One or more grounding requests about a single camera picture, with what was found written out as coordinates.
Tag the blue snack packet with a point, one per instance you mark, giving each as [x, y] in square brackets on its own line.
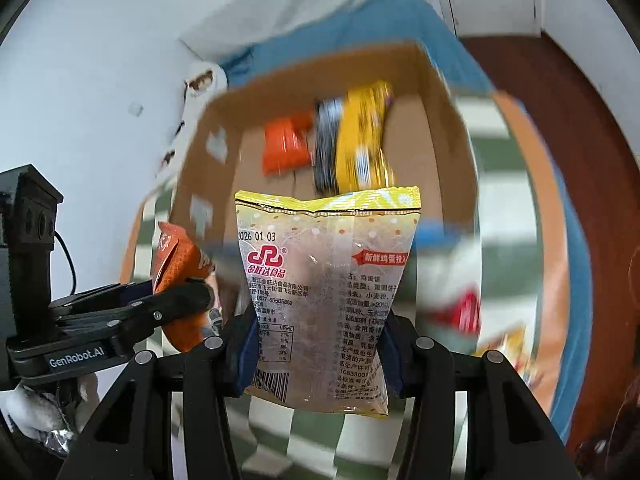
[432, 235]

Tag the green white checkered mat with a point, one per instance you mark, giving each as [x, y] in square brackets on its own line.
[300, 440]

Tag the yellow red snack packet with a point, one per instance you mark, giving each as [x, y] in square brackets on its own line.
[510, 350]

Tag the printed cardboard box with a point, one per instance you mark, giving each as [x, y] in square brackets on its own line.
[440, 125]

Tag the small orange snack packet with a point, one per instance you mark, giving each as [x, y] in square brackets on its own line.
[287, 145]

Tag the person's left hand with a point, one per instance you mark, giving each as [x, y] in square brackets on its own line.
[30, 410]

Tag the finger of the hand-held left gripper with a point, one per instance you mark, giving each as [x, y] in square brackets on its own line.
[137, 291]
[185, 300]

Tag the clear yellow-edged snack bag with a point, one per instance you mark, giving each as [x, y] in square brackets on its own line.
[310, 270]

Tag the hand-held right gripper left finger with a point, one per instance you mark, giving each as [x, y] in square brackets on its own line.
[245, 352]

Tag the black white snack packet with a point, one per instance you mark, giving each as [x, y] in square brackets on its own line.
[326, 140]

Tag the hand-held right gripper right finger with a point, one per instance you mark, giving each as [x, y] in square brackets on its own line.
[395, 355]

